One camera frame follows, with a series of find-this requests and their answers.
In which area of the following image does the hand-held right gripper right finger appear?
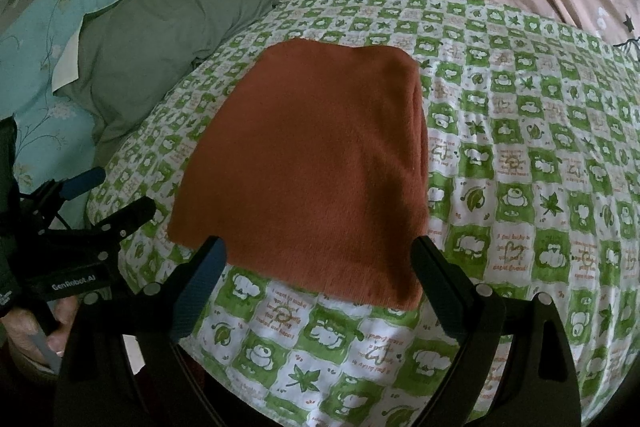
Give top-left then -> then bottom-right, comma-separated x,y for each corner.
409,235 -> 583,427

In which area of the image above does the light blue floral sheet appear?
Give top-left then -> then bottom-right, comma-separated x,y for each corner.
0,0 -> 226,228

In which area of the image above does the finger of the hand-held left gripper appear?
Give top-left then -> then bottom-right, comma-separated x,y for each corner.
59,167 -> 107,202
90,197 -> 157,254

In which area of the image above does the orange knit sweater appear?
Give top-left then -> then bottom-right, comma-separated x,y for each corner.
166,39 -> 432,310

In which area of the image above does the grey-green pillow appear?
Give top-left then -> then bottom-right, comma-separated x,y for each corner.
52,0 -> 276,152

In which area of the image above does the green white printed blanket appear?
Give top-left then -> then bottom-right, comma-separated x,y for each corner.
85,0 -> 640,427

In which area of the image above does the person's left hand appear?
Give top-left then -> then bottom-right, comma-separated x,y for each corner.
0,297 -> 77,370

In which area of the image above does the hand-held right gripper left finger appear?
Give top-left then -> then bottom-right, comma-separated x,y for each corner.
54,235 -> 229,427

